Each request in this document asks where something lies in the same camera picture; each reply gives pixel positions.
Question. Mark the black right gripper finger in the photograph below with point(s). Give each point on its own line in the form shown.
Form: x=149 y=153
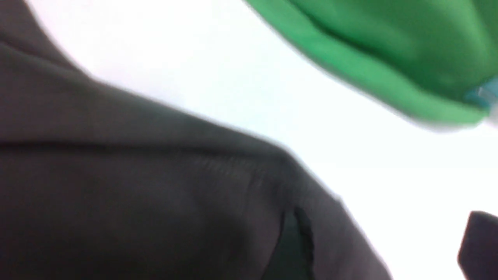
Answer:
x=478 y=253

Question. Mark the gray long sleeve shirt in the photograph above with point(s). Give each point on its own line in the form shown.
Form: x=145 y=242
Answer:
x=101 y=184

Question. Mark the blue binder clip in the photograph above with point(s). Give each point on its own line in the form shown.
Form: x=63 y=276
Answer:
x=485 y=95

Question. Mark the green backdrop cloth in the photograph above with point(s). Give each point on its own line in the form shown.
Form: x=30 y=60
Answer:
x=420 y=57

